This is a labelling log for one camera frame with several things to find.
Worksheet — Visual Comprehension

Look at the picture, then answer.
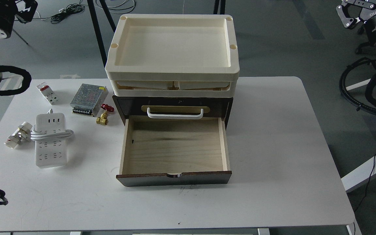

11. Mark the metal mesh power supply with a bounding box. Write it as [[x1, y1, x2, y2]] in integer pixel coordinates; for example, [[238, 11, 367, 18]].
[[70, 84, 108, 117]]

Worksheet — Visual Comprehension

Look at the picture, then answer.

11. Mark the white red circuit breaker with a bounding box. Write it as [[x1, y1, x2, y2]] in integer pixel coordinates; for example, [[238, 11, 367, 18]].
[[36, 82, 59, 105]]

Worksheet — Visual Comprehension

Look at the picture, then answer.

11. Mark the cream plastic stacked tray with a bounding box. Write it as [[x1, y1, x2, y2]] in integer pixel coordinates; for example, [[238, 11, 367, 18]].
[[105, 14, 239, 98]]

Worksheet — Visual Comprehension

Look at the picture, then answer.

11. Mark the white drawer handle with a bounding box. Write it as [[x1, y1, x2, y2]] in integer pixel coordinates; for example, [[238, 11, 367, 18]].
[[147, 107, 204, 119]]

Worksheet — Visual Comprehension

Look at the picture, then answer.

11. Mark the open wooden drawer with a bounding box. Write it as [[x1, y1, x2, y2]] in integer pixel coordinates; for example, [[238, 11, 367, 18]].
[[116, 116, 232, 187]]

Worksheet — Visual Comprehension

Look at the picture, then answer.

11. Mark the white power strip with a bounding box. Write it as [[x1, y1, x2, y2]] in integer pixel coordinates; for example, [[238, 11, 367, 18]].
[[33, 113, 67, 168]]

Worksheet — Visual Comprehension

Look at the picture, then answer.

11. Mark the brass valve red handle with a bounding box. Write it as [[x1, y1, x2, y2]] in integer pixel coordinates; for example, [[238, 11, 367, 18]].
[[96, 103, 115, 125]]

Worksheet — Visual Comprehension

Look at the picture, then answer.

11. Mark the white power strip cable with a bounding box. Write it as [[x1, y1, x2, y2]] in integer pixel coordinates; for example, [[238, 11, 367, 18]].
[[30, 109, 74, 141]]

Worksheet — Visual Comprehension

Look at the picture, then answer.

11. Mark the black floor cable bundle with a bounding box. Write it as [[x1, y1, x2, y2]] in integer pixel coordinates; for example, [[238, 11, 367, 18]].
[[50, 3, 86, 24]]

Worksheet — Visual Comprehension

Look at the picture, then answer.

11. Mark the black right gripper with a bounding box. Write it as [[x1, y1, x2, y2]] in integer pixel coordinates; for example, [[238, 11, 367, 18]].
[[336, 0, 376, 46]]

